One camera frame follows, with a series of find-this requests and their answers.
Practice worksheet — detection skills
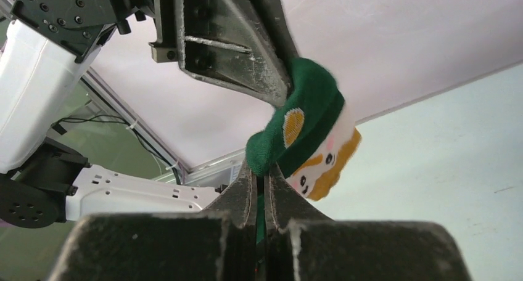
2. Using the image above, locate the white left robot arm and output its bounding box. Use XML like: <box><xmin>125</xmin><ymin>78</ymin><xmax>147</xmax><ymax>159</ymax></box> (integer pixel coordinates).
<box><xmin>1</xmin><ymin>0</ymin><xmax>297</xmax><ymax>229</ymax></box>

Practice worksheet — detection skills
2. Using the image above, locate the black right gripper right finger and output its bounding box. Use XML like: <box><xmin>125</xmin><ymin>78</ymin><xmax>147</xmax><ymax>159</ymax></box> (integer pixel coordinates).
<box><xmin>264</xmin><ymin>165</ymin><xmax>331</xmax><ymax>232</ymax></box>

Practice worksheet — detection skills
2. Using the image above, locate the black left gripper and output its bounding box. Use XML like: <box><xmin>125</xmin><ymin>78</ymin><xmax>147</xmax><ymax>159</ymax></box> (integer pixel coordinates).
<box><xmin>10</xmin><ymin>0</ymin><xmax>156</xmax><ymax>63</ymax></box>

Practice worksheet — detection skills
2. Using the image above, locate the dark green sock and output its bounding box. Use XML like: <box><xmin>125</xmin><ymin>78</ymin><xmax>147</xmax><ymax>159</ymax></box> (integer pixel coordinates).
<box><xmin>245</xmin><ymin>57</ymin><xmax>363</xmax><ymax>243</ymax></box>

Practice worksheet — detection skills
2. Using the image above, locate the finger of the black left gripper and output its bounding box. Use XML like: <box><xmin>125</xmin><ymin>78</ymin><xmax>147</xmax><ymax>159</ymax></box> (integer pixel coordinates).
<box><xmin>250</xmin><ymin>0</ymin><xmax>299</xmax><ymax>72</ymax></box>
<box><xmin>151</xmin><ymin>0</ymin><xmax>291</xmax><ymax>107</ymax></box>

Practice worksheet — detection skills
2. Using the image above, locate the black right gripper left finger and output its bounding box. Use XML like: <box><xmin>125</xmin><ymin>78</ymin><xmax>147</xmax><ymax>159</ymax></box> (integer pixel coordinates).
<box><xmin>203</xmin><ymin>161</ymin><xmax>257</xmax><ymax>229</ymax></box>

